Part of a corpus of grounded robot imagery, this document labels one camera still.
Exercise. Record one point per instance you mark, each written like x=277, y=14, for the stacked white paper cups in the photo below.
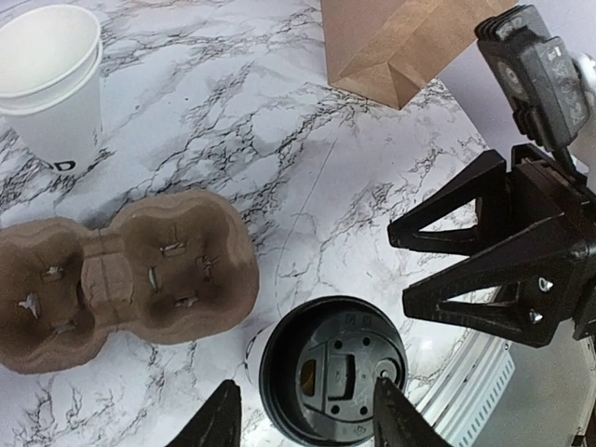
x=50, y=85

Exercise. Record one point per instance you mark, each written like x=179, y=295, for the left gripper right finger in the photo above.
x=396, y=422

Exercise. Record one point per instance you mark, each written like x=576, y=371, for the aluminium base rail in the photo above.
x=460, y=403

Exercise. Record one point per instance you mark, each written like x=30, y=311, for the brown cardboard cup carrier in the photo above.
x=170, y=269

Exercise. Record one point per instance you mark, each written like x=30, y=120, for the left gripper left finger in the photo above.
x=217, y=423

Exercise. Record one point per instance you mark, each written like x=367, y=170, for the black plastic cup lid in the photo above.
x=318, y=366

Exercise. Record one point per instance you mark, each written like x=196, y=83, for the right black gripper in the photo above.
x=519, y=289

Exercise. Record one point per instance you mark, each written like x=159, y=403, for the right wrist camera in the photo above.
x=536, y=72

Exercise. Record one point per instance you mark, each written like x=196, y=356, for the brown paper bag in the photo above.
x=387, y=51

